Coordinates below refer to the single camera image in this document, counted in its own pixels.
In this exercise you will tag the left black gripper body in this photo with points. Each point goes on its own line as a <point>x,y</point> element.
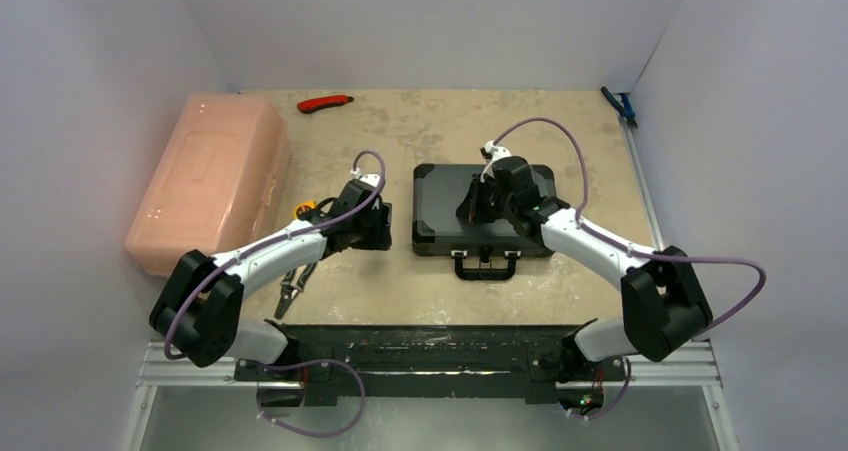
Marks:
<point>371,232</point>

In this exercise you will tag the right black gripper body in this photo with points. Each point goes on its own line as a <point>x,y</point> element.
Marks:
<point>478,203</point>

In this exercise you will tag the black poker set case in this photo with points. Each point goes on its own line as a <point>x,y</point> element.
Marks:
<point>480,252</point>

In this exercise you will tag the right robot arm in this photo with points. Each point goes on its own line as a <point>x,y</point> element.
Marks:
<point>663,303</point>

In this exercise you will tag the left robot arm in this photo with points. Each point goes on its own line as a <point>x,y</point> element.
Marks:
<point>198,312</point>

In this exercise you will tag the yellow tape measure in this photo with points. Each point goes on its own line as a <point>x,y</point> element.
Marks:
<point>304,208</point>

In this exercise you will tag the red utility knife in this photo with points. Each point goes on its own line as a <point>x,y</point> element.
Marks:
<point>316,104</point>

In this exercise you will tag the pink translucent storage box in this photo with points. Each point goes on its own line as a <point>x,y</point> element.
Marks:
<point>218,183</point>

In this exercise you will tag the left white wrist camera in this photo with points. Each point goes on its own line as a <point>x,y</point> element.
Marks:
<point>361,171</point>

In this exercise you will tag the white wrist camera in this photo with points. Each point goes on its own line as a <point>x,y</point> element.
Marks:
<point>492,153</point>
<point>361,171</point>

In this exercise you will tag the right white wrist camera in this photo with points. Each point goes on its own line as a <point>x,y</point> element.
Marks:
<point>492,153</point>

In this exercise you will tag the black handled pliers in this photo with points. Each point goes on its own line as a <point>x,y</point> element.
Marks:
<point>291,286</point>

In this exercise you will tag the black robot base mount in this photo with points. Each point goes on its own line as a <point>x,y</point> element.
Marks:
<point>534,363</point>

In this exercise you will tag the blue handled pliers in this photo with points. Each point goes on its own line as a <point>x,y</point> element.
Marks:
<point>621,103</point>

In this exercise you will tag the aluminium frame rail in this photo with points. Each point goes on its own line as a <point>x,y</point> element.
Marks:
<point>692,366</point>

